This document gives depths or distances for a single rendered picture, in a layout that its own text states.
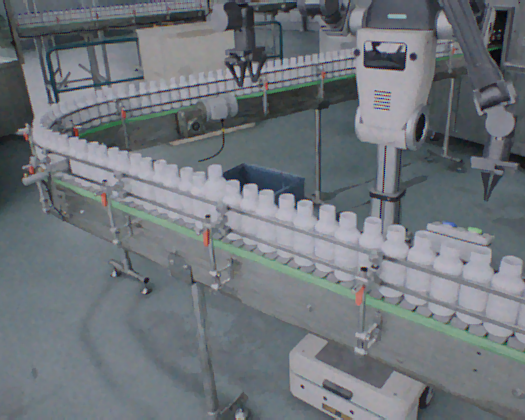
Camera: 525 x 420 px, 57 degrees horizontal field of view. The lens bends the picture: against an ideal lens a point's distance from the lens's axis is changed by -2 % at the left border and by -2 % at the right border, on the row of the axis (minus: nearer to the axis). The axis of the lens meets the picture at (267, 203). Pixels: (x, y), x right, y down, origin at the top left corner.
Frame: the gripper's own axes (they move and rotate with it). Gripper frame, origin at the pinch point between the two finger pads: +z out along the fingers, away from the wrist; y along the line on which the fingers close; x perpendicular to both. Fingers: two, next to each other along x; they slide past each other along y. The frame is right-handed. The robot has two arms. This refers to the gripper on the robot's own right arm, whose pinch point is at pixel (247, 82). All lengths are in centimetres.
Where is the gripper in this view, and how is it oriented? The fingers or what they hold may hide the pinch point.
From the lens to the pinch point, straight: 139.9
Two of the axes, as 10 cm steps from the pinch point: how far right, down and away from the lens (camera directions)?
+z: 0.4, 9.1, 4.2
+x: 8.0, 2.3, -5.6
